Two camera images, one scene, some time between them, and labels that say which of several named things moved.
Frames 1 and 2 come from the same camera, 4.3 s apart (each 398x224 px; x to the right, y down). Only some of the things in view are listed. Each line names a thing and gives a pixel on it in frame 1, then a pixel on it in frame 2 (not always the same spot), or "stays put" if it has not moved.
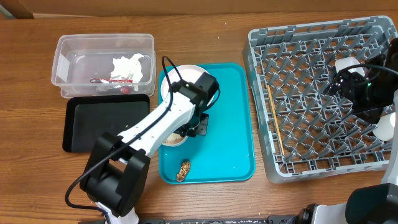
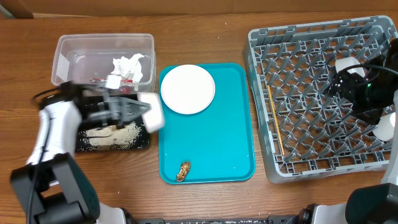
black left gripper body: [196, 124] → [101, 114]
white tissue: [127, 69] stays put
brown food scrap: [184, 170] stays put
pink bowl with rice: [175, 139] → [153, 119]
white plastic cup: [385, 128] stays put
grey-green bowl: [345, 61] stays put
